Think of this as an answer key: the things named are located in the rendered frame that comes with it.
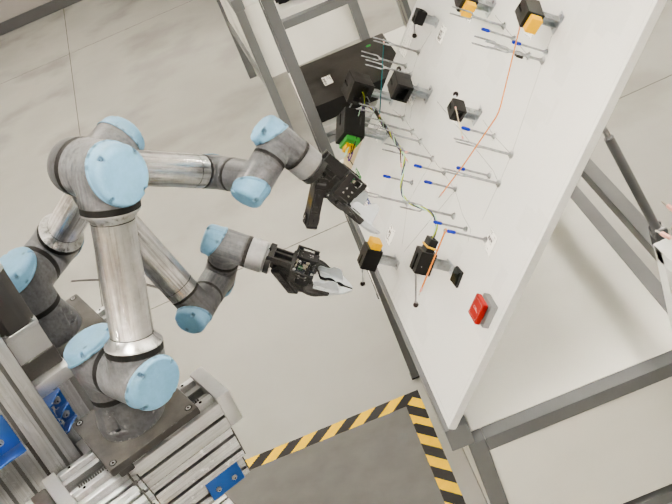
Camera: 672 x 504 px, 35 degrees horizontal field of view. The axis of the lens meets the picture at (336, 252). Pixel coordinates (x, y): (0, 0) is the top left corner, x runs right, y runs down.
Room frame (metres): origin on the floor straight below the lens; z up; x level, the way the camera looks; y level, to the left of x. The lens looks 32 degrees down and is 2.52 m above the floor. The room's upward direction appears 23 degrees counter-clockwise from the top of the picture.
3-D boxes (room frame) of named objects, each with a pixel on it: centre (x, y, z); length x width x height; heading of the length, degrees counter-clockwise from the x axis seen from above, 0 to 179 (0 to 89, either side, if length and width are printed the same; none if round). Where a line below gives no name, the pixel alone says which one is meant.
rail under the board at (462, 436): (2.33, -0.10, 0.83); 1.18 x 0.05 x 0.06; 179
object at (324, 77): (3.20, -0.27, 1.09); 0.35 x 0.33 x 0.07; 179
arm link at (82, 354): (1.84, 0.54, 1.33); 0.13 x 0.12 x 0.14; 37
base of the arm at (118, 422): (1.85, 0.54, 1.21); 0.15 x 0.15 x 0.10
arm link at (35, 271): (2.31, 0.73, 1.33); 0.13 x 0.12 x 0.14; 148
